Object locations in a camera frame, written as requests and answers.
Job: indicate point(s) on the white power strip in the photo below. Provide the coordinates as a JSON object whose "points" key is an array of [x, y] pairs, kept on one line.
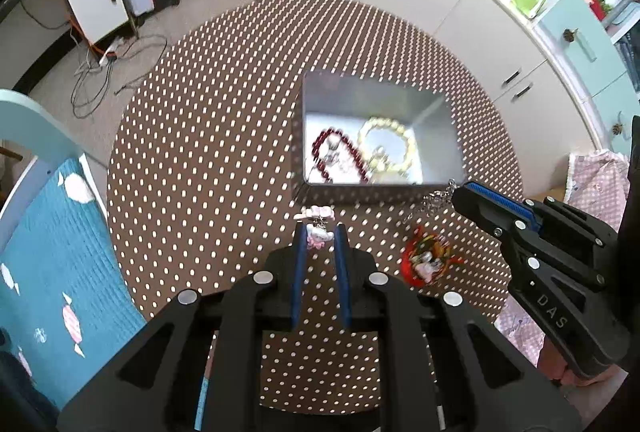
{"points": [[110, 52]]}

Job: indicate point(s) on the light teal drawer staircase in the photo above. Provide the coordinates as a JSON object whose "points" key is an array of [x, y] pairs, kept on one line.
{"points": [[565, 12]]}

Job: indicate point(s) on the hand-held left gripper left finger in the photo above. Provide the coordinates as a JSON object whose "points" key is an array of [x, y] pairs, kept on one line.
{"points": [[298, 272]]}

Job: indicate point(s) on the grey metal box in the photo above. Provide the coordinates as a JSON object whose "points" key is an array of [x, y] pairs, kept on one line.
{"points": [[350, 97]]}

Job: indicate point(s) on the pink patterned blanket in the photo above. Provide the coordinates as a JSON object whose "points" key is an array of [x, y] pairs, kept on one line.
{"points": [[595, 182]]}

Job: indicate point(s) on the brown polka-dot tablecloth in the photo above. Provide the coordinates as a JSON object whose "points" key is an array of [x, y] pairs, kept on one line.
{"points": [[200, 137]]}

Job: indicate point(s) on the light teal bed frame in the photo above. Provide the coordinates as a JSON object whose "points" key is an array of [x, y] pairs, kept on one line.
{"points": [[30, 112]]}

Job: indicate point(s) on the pine cone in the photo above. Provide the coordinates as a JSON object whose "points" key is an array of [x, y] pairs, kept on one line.
{"points": [[619, 129], [570, 35]]}

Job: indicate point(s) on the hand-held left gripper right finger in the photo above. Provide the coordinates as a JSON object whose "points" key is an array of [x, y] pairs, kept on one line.
{"points": [[343, 277]]}

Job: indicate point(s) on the person's right hand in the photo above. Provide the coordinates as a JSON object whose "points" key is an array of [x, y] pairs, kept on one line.
{"points": [[555, 362]]}

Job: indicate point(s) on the dark top desk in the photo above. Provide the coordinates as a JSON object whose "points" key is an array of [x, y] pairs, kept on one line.
{"points": [[30, 47]]}

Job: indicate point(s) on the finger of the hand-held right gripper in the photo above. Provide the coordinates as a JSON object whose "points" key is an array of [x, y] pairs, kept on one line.
{"points": [[505, 202], [482, 212]]}

